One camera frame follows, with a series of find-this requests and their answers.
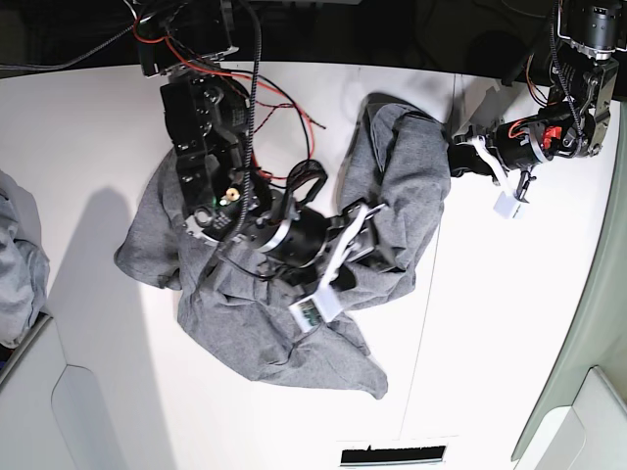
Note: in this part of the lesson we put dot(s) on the white panel left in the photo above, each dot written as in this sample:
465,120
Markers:
53,414

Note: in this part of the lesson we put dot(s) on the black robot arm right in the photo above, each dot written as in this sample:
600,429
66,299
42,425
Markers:
211,54

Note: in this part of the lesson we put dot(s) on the grey t-shirt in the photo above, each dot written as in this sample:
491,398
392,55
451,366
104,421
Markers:
398,157

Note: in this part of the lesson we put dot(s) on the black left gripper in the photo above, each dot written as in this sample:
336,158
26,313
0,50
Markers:
518,149

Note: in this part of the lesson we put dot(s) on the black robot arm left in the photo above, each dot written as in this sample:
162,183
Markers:
572,121

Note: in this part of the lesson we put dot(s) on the white panel right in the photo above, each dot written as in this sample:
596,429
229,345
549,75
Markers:
588,434

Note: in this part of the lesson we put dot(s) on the light grey cloth pile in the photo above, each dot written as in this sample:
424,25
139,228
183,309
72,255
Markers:
25,267

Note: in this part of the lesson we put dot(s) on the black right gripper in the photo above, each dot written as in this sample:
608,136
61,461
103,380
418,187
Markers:
300,244

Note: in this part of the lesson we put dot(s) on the white panel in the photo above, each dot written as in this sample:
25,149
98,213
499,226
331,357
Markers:
53,414
588,434

